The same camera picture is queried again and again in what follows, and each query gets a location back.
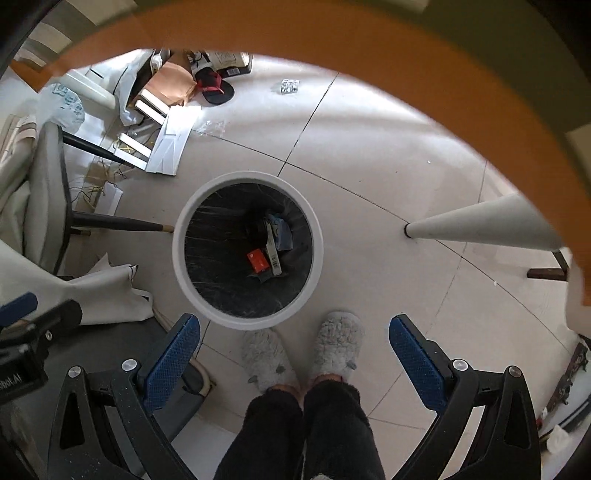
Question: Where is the clear blue print plastic bag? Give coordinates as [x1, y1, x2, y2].
[39, 83, 86, 127]

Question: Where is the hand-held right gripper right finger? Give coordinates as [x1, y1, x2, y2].
[389, 314, 541, 480]

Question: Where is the white tapered table leg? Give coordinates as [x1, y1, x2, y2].
[405, 191, 571, 252]
[60, 73, 117, 110]

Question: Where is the grey chair with cloth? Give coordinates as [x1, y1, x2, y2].
[0, 113, 155, 326]

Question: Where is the grey upholstered chair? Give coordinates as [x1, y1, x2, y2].
[25, 121, 175, 280]

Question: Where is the white and black box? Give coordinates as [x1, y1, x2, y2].
[210, 50, 254, 77]

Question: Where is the small red box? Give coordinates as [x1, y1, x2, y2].
[246, 248, 271, 274]

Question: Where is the grey fluffy slipper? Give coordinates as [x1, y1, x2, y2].
[308, 311, 365, 381]
[241, 329, 301, 393]

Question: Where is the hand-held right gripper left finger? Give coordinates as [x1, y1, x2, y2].
[47, 313, 201, 480]

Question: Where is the person's leg in dark trousers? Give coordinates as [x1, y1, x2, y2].
[302, 378, 386, 480]
[215, 385, 305, 480]

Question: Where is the white crumpled tissue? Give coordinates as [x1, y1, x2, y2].
[545, 425, 573, 455]

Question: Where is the white paper sheet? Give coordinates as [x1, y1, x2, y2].
[95, 182, 124, 215]

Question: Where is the blue packet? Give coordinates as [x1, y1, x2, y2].
[270, 213, 295, 252]

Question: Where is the table with brown cloth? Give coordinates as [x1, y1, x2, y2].
[0, 0, 591, 305]

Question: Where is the white round trash bin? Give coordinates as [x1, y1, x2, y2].
[172, 171, 324, 330]

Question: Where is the dark patterned object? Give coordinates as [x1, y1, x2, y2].
[542, 339, 591, 416]

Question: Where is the red and black slipper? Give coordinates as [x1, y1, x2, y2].
[196, 69, 236, 104]

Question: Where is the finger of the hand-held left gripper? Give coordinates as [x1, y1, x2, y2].
[0, 292, 38, 326]
[0, 300, 83, 352]

